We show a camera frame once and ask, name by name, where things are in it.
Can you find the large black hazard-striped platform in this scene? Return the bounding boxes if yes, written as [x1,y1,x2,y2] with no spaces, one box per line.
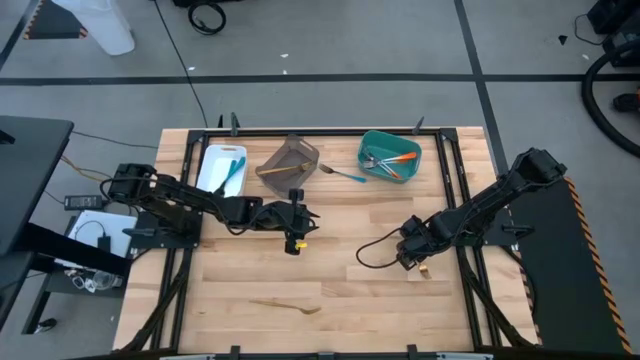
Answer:
[504,177,634,357]

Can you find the small black hazard-striped mat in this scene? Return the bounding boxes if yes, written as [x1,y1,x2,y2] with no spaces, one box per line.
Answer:
[22,0,90,40]

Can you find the black metal table frame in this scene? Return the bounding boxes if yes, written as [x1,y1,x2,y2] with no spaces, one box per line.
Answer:
[113,112,541,360]

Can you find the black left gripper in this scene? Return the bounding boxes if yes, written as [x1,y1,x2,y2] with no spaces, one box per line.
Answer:
[258,187,323,257]

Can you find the clear glass items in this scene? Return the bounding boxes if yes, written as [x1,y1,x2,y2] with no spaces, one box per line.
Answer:
[63,268,124,294]

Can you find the white flat pad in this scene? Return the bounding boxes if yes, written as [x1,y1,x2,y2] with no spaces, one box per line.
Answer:
[64,209,139,270]

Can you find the gripper black cable loop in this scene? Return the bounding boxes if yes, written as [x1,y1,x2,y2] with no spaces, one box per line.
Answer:
[355,227,404,270]
[219,209,291,236]

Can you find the teal plastic bin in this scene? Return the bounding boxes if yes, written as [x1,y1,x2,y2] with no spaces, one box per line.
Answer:
[356,129,424,185]

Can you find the white draped object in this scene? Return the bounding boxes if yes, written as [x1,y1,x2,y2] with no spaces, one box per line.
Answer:
[51,0,136,56]

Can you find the left gripper black cable loop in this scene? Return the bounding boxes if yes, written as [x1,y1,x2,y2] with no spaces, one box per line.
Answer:
[219,209,291,236]

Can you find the black power adapter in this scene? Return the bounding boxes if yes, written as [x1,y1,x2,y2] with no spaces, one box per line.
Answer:
[63,194,104,212]

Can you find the black desk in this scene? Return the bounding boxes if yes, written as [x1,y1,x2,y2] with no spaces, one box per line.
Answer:
[0,115,132,335]

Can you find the coiled black cable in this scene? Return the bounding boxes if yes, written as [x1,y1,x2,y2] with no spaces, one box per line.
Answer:
[187,0,228,36]

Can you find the thick black hose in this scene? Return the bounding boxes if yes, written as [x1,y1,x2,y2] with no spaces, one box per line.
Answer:
[580,38,640,160]

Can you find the yellow floor cable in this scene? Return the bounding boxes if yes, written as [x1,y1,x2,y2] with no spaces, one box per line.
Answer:
[59,154,151,190]

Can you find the long black floor cable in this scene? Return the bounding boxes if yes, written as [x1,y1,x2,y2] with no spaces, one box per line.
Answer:
[152,0,210,129]

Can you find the grey translucent bin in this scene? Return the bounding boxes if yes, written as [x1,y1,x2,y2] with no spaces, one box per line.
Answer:
[254,133,321,200]

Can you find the white plastic bin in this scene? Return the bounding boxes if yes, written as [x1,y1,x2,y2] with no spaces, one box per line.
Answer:
[194,143,249,200]

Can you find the dark fork teal handle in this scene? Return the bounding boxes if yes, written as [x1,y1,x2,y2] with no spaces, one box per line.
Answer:
[214,155,248,197]
[318,163,368,184]
[213,159,236,197]

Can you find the right gripper black cable loop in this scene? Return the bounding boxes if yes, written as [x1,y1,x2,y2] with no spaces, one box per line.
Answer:
[355,227,404,270]

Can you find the black equipment case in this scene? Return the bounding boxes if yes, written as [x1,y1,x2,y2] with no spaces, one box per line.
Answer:
[585,0,640,69]

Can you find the red and black object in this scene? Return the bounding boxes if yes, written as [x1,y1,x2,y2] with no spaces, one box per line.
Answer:
[612,89,640,114]

